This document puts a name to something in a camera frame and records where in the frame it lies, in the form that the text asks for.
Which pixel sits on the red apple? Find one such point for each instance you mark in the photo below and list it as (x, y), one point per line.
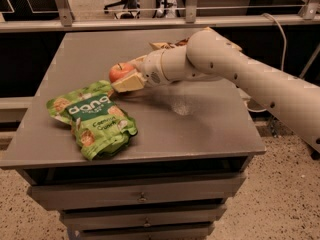
(119, 70)

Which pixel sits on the brown chip bag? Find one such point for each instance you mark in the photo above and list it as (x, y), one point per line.
(166, 45)

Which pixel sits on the grey drawer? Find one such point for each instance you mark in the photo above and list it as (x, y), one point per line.
(197, 230)
(164, 214)
(136, 191)

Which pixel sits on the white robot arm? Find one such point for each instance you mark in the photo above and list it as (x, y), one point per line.
(208, 55)

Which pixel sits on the bottom grey drawer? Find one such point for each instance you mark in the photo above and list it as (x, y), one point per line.
(197, 230)

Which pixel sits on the green rice chip bag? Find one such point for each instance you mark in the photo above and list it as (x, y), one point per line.
(100, 126)

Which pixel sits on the middle grey drawer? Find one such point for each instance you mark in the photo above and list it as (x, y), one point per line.
(164, 214)

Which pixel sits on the top grey drawer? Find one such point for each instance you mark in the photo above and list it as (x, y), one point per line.
(136, 191)

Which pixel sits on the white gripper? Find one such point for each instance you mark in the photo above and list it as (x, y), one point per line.
(150, 68)

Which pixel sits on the grey metal railing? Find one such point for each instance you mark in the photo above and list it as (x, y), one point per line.
(88, 15)

